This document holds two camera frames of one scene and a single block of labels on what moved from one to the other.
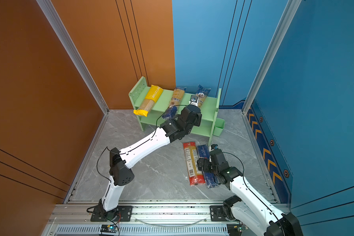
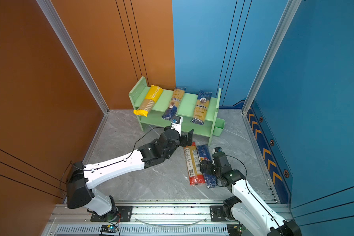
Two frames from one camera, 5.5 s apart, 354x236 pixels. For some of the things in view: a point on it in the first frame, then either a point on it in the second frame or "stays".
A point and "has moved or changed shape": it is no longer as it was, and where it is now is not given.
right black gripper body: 209,167 stays
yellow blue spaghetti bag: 171,110 stays
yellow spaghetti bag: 153,93 stays
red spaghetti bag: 191,156 stays
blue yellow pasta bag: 201,94 has moved or changed shape
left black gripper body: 196,122 to 181,141
